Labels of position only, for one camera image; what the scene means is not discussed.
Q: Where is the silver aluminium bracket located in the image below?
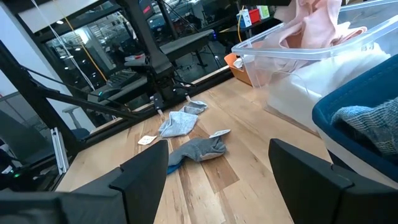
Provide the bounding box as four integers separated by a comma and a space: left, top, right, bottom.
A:
50, 126, 70, 175

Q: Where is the white paper tag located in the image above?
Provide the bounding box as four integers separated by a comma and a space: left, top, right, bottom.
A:
208, 129, 232, 139
137, 134, 159, 146

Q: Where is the grey office chair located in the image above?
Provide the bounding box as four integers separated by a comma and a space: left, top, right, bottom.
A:
61, 105, 91, 139

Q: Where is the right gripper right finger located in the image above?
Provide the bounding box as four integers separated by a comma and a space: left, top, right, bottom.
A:
269, 138, 398, 224

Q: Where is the blue plaid cloth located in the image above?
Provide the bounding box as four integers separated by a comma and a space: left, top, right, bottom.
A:
330, 96, 398, 158

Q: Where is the black keyboard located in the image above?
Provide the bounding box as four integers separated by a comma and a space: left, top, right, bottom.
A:
105, 70, 141, 90

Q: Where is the clear plastic bin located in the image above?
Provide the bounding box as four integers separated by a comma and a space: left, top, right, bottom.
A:
231, 0, 398, 134

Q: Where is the green and white box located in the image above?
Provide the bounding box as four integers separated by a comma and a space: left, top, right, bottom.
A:
257, 4, 271, 20

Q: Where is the pale pink cloth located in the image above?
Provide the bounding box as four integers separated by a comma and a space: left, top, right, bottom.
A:
251, 0, 368, 78

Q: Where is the light grey sock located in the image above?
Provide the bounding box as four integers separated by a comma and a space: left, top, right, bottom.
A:
158, 111, 200, 139
179, 100, 208, 115

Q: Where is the dark grey computer desk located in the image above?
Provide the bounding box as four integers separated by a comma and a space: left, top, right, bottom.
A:
86, 70, 153, 108

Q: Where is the orange plastic bin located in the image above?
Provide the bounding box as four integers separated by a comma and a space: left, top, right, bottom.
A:
223, 52, 253, 86

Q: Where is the white hanging cable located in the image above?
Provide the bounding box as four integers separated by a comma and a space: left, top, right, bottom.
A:
30, 0, 96, 91

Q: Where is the grey rounded side table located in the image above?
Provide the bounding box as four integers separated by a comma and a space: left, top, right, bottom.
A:
158, 29, 216, 68

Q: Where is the large white cloth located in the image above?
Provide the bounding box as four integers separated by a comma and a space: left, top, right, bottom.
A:
266, 43, 392, 133

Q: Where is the red box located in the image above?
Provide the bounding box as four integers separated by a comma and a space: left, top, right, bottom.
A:
248, 8, 261, 24

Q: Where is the small white cloth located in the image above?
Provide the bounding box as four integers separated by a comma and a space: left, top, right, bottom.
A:
233, 57, 247, 70

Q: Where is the white and blue box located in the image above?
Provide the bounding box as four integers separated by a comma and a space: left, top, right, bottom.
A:
236, 8, 252, 29

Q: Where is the black computer mouse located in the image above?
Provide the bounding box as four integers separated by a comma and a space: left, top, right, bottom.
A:
97, 88, 123, 103

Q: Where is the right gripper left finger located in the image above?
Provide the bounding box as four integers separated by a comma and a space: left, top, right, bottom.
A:
0, 139, 170, 224

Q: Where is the yellow cable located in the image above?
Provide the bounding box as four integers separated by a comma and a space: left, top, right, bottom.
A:
52, 0, 108, 82

